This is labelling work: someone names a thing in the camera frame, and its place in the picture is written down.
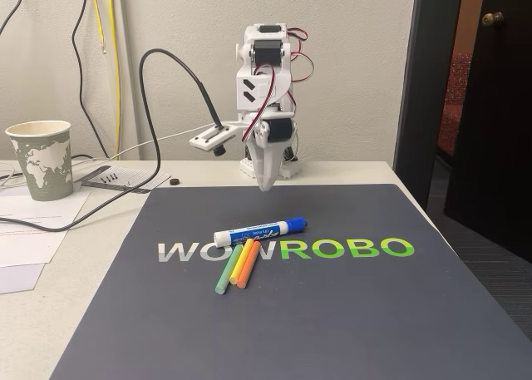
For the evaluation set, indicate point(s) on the dark grey WOWROBO mat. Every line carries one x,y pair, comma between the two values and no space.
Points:
332,313

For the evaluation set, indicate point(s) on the dark wooden door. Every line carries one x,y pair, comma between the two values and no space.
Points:
498,126

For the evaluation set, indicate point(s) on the yellow chalk stick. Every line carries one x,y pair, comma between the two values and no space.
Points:
241,263

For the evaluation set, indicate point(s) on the paper cup world map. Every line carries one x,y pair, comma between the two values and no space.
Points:
41,164

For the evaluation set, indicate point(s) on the green chalk stick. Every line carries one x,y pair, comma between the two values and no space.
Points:
228,272

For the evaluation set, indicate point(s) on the lined paper sheet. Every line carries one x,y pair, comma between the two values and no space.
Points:
141,178

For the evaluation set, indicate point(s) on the red upholstered seat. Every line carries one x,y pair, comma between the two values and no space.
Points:
453,105

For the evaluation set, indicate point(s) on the white printed paper sheet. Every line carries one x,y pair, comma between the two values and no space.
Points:
29,247

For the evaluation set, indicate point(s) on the small black round cap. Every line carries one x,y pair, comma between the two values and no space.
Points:
174,181

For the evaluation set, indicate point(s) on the grey metal ruler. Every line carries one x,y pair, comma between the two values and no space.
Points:
93,175

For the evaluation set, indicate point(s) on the blue Expo dry-erase marker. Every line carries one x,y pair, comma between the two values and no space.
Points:
257,232

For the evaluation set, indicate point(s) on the orange chalk stick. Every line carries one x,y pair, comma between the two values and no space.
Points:
248,265

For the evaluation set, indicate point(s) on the white mounted camera module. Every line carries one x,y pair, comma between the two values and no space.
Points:
208,138

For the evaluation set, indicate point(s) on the brass door knob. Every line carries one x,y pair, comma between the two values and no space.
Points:
493,19

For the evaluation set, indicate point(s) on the small white paper sheet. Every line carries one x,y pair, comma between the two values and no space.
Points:
16,278

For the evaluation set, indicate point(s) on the grey door frame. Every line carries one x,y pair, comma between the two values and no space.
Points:
420,85

